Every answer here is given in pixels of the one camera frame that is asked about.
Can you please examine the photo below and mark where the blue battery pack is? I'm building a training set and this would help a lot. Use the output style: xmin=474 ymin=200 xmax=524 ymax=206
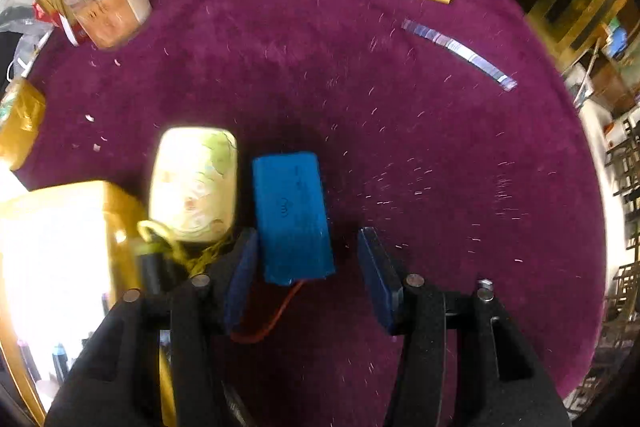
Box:
xmin=227 ymin=151 xmax=337 ymax=346

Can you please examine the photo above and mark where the red box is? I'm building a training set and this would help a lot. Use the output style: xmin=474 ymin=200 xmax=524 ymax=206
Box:
xmin=32 ymin=2 xmax=92 ymax=48

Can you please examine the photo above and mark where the yellow tray box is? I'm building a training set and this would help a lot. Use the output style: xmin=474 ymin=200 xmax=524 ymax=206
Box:
xmin=0 ymin=179 xmax=179 ymax=427

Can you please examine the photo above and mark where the gold foil packet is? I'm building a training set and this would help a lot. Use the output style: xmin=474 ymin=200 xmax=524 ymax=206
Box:
xmin=0 ymin=79 xmax=47 ymax=172

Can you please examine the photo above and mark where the clear jar with tan contents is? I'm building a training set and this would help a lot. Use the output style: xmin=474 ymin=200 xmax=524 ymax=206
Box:
xmin=60 ymin=0 xmax=153 ymax=52

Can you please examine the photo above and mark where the shiny plastic strip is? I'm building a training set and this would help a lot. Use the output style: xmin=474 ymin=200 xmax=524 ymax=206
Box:
xmin=401 ymin=19 xmax=519 ymax=92

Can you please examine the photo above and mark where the clear plastic bag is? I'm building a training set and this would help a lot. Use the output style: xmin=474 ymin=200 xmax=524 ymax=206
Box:
xmin=0 ymin=4 xmax=51 ymax=78

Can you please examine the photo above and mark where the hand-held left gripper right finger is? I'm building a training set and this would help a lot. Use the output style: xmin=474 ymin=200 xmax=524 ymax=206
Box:
xmin=356 ymin=227 xmax=572 ymax=427

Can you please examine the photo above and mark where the wooden shelf unit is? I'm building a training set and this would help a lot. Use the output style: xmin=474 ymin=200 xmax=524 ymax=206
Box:
xmin=492 ymin=0 xmax=640 ymax=108

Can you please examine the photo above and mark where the cream printed pouch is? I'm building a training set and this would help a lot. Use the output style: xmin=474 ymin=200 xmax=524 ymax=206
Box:
xmin=137 ymin=126 xmax=240 ymax=273

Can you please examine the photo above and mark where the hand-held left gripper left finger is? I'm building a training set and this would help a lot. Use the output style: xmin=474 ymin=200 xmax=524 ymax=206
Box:
xmin=45 ymin=227 xmax=261 ymax=427

